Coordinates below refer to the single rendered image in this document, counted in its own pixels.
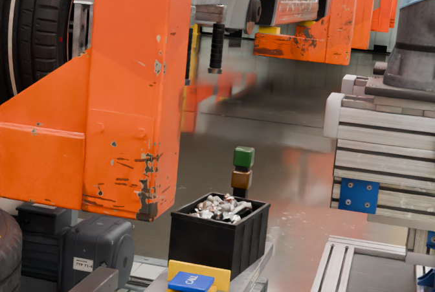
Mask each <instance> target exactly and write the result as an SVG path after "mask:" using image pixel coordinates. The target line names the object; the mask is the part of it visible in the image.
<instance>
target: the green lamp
mask: <svg viewBox="0 0 435 292"><path fill-rule="evenodd" d="M253 163H254V148H250V147H244V146H238V147H237V148H236V149H234V160H233V165H234V166H240V167H245V168H250V167H251V166H252V165H253Z"/></svg>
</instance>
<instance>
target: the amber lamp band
mask: <svg viewBox="0 0 435 292"><path fill-rule="evenodd" d="M251 183H252V170H249V171H248V172H241V171H236V170H233V171H232V180H231V187H232V188H239V189H244V190H247V189H248V188H249V187H250V186H251Z"/></svg>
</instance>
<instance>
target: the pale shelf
mask: <svg viewBox="0 0 435 292"><path fill-rule="evenodd" d="M272 254H273V243H271V242H267V241H266V242H265V253H264V255H263V256H262V257H261V258H259V259H258V260H257V261H255V262H254V263H253V264H252V265H251V266H249V267H248V268H247V269H246V270H244V272H242V273H241V274H240V275H238V276H237V277H236V278H235V279H233V280H232V281H231V282H230V285H229V290H228V291H221V290H217V291H216V292H250V290H251V289H252V287H253V285H254V284H255V282H256V281H257V279H258V277H259V276H260V274H261V272H262V271H263V269H264V267H265V266H266V264H267V262H268V261H269V259H270V257H271V256H272ZM169 282H170V281H168V267H167V268H166V269H165V270H164V271H163V272H162V273H161V274H160V275H159V276H158V277H157V278H156V279H155V280H154V281H153V282H152V283H151V284H150V285H149V286H148V287H147V288H146V289H145V290H144V291H143V292H166V290H167V289H168V283H169Z"/></svg>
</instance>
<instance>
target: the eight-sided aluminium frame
mask: <svg viewBox="0 0 435 292"><path fill-rule="evenodd" d="M73 3H74V25H73V36H72V58H71V59H73V58H75V57H76V56H77V55H79V54H81V53H82V52H84V51H85V35H86V23H87V9H90V13H89V33H88V44H87V49H88V48H90V47H91V36H92V25H93V5H94V0H74V2H73Z"/></svg>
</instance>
